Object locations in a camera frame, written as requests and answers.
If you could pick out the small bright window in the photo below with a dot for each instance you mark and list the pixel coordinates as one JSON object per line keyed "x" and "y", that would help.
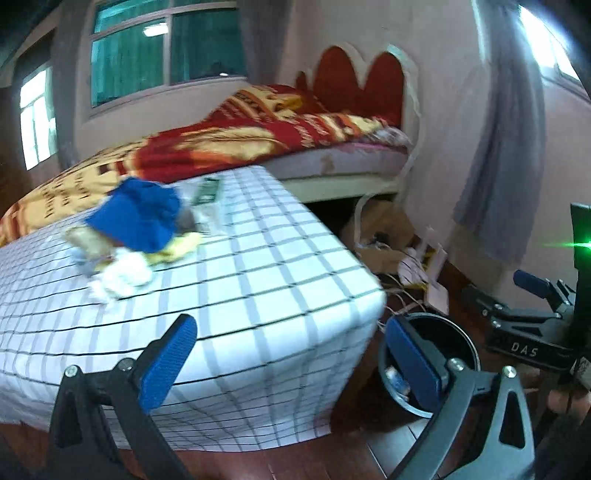
{"x": 37, "y": 120}

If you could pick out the green packet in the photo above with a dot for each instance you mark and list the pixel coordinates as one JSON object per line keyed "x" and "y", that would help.
{"x": 207, "y": 191}

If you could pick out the bright window behind curtain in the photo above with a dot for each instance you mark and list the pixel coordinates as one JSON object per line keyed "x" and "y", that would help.
{"x": 561, "y": 50}

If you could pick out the large teal window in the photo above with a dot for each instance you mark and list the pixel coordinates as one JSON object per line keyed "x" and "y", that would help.
{"x": 171, "y": 50}

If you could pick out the brown crumpled wrapper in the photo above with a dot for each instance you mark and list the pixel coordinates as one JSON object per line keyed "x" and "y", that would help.
{"x": 87, "y": 242}

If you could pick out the white bed frame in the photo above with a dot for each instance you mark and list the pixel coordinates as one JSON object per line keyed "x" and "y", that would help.
{"x": 341, "y": 187}

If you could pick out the white crumpled tissue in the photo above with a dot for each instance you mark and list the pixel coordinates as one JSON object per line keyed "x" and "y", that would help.
{"x": 124, "y": 274}

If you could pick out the black round trash bin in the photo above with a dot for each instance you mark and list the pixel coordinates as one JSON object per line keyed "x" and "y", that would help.
{"x": 455, "y": 341}

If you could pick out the red yellow printed blanket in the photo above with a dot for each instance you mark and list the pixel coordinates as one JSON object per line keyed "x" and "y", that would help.
{"x": 194, "y": 143}

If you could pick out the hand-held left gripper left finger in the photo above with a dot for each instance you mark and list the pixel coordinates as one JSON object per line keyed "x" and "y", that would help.
{"x": 168, "y": 357}

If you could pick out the white router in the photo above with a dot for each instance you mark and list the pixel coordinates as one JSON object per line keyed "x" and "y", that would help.
{"x": 437, "y": 295}

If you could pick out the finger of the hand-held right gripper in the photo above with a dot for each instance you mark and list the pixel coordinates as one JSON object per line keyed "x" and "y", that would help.
{"x": 531, "y": 281}
{"x": 485, "y": 302}

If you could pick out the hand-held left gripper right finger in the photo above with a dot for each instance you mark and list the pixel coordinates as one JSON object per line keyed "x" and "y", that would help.
{"x": 413, "y": 364}

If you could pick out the cardboard box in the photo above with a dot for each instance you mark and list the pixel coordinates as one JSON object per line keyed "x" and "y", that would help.
{"x": 385, "y": 235}

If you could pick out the red white headboard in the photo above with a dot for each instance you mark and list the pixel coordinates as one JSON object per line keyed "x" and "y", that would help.
{"x": 351, "y": 83}

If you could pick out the grey curtain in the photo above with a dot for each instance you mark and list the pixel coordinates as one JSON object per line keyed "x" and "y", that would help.
{"x": 503, "y": 152}

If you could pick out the person's right hand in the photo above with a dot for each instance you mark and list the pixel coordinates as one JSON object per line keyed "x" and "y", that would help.
{"x": 563, "y": 400}

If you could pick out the white checked tablecloth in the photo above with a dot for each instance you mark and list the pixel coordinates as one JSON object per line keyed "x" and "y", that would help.
{"x": 240, "y": 277}

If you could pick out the white power strip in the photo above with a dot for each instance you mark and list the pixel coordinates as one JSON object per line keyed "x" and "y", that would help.
{"x": 411, "y": 270}

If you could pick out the clear plastic wrapper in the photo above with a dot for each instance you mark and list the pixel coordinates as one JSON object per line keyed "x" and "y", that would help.
{"x": 210, "y": 219}

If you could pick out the small blue white packet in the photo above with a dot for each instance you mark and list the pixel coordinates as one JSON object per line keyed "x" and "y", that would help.
{"x": 398, "y": 379}

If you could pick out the pink mattress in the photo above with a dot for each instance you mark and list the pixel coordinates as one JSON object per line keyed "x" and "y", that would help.
{"x": 341, "y": 159}

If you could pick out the person's right forearm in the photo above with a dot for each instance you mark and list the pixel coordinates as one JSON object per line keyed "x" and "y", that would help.
{"x": 565, "y": 447}

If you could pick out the yellow wrapper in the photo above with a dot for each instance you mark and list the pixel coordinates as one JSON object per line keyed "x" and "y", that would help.
{"x": 178, "y": 247}

